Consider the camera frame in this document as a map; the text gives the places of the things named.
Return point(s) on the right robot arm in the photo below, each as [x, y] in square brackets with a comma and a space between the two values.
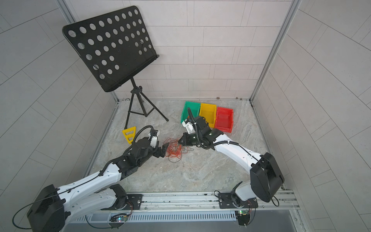
[266, 178]

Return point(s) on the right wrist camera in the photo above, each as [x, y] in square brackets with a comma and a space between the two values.
[189, 127]

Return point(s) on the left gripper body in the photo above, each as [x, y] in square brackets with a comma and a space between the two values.
[156, 153]

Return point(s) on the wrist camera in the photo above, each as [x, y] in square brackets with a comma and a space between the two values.
[153, 138]
[189, 127]

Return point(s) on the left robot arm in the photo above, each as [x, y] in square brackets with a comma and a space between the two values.
[57, 206]

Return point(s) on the yellow triangular plastic block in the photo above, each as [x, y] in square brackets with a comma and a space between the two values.
[129, 134]

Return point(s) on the right green circuit board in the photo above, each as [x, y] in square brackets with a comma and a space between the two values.
[243, 217]

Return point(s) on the green circuit board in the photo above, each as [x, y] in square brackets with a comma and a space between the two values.
[243, 217]
[119, 218]

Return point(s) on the aluminium mounting rail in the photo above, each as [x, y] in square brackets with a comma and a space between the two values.
[152, 202]

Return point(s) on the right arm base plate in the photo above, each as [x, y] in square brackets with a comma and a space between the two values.
[231, 201]

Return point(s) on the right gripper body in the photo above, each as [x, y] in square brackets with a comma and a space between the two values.
[192, 139]

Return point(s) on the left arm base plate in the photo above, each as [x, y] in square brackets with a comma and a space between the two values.
[131, 201]

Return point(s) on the red plastic bin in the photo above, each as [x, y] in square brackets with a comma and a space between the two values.
[224, 119]

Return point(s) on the left green circuit board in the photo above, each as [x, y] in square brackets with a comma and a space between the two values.
[119, 218]

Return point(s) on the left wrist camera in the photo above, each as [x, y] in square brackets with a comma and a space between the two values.
[153, 138]

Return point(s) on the yellow plastic bin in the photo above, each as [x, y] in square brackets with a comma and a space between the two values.
[208, 111]

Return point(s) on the black perforated music stand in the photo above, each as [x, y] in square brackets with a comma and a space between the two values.
[115, 47]

